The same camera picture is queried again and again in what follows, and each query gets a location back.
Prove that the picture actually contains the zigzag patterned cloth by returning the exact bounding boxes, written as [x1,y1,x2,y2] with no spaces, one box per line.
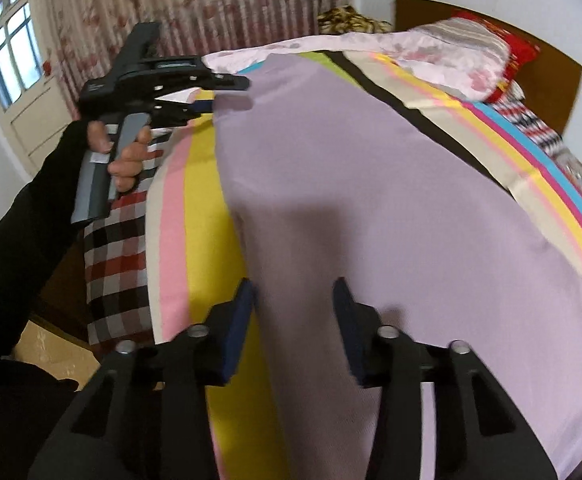
[494,82,572,156]

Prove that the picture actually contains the person's left hand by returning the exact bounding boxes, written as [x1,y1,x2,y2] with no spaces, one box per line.
[87,121,153,193]

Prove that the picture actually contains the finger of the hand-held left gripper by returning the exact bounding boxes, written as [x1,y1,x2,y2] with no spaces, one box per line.
[154,99,215,129]
[191,71,251,93]

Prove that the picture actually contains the white door with window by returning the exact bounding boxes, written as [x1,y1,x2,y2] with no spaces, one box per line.
[0,0,79,171]

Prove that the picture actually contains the pink floral quilt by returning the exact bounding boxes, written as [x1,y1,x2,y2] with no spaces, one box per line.
[203,17,512,101]

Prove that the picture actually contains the person's dark clothing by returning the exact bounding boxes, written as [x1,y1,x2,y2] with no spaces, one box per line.
[0,355,79,480]

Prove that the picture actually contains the lilac pants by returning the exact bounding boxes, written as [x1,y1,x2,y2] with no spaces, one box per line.
[212,52,582,480]

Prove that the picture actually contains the person's left forearm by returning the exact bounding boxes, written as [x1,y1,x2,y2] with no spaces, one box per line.
[0,119,92,361]

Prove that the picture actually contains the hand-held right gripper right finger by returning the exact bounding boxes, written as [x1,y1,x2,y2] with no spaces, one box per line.
[332,276,557,480]

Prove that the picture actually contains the floral striped curtain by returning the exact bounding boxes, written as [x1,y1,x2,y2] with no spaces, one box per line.
[41,0,354,106]

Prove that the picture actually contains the dark wooden headboard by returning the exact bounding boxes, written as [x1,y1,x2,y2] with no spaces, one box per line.
[393,0,582,133]

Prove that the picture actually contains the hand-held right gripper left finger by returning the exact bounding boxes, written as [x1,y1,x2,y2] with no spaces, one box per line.
[28,277,258,480]

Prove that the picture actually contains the red pillow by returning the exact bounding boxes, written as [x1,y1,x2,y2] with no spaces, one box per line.
[454,10,542,103]

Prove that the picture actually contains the plaid mattress cover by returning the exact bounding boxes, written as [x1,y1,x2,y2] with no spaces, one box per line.
[83,127,172,346]

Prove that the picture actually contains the tiger print blanket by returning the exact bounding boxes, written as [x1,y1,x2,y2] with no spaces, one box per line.
[317,5,394,35]

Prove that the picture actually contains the striped bed sheet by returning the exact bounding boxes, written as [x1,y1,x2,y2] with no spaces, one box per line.
[146,50,582,480]

